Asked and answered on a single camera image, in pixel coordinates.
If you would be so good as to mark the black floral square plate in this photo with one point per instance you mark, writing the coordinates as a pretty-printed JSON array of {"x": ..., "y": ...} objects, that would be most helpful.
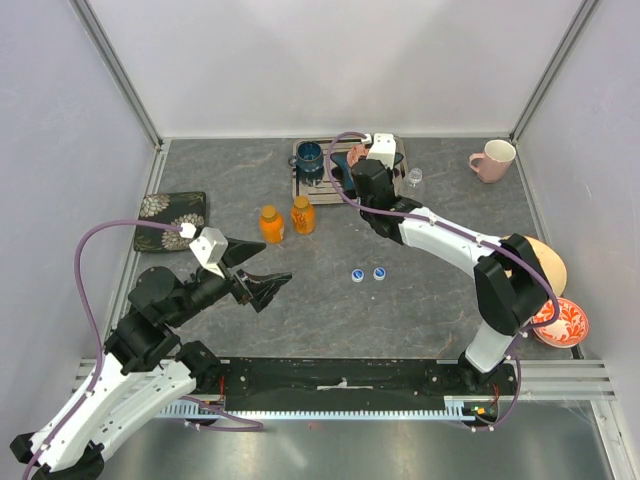
[{"x": 171, "y": 209}]

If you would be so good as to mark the beige bird painted plate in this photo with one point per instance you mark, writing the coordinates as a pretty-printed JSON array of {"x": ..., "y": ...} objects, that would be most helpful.
[{"x": 552, "y": 265}]

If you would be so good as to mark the silver metal tray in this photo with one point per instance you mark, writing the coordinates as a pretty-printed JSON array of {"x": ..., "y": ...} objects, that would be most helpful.
[{"x": 320, "y": 191}]

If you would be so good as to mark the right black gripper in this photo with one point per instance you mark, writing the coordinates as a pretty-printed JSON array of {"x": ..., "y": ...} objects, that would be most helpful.
[{"x": 391, "y": 181}]

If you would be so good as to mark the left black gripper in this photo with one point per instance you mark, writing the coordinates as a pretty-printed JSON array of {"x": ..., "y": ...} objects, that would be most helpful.
[{"x": 262, "y": 288}]

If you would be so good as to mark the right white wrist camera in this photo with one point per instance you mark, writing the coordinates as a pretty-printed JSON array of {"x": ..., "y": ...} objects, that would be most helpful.
[{"x": 381, "y": 147}]

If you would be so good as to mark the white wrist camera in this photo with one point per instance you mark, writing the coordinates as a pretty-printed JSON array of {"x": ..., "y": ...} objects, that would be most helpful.
[
  {"x": 208, "y": 246},
  {"x": 381, "y": 147}
]

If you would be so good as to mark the red patterned small bowl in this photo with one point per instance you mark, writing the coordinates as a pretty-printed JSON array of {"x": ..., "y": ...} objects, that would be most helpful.
[{"x": 356, "y": 153}]

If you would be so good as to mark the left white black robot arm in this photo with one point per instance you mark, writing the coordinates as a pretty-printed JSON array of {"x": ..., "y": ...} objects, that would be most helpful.
[{"x": 145, "y": 367}]

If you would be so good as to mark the orange juice bottle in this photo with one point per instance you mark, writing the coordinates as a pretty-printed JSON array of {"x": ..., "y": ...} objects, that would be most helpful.
[
  {"x": 271, "y": 224},
  {"x": 303, "y": 215}
]

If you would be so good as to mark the white blue bottle cap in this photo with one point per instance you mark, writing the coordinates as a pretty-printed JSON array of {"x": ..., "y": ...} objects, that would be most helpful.
[
  {"x": 379, "y": 273},
  {"x": 357, "y": 275}
]

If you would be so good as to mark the dark blue ceramic mug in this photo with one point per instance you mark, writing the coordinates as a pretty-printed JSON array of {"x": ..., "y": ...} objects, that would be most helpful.
[{"x": 308, "y": 157}]

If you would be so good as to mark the clear unlabelled water bottle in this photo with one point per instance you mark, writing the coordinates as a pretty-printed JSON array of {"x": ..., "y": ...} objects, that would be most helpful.
[{"x": 413, "y": 185}]

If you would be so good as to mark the pink ceramic mug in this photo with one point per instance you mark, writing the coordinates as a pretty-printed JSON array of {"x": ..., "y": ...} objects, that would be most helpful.
[{"x": 491, "y": 164}]

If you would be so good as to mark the blue star shaped dish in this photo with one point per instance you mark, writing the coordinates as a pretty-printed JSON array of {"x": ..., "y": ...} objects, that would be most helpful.
[{"x": 342, "y": 172}]

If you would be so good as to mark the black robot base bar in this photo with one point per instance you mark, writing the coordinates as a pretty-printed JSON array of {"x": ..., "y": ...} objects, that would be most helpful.
[{"x": 278, "y": 385}]

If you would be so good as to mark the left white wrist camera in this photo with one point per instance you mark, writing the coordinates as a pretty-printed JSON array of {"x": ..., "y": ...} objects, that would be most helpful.
[{"x": 208, "y": 246}]

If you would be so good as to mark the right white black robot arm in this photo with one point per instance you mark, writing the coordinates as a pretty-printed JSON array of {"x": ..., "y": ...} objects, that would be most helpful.
[{"x": 510, "y": 283}]

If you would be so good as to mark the white slotted cable duct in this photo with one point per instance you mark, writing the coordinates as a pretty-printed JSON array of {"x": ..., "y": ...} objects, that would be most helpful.
[{"x": 450, "y": 411}]

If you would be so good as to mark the red floral small bowl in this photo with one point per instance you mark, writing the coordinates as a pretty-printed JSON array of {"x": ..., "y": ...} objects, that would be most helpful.
[{"x": 570, "y": 328}]

